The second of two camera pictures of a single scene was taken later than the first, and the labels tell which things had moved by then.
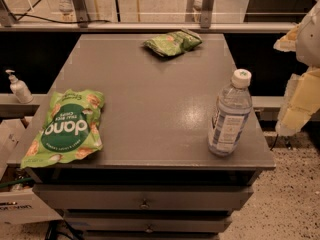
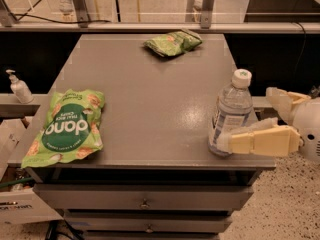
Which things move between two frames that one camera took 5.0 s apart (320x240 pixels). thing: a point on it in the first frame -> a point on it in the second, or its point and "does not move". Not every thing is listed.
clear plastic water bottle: [231, 116] does not move
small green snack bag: [174, 43] does not move
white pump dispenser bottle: [20, 89] does not move
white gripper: [310, 41] -> [310, 127]
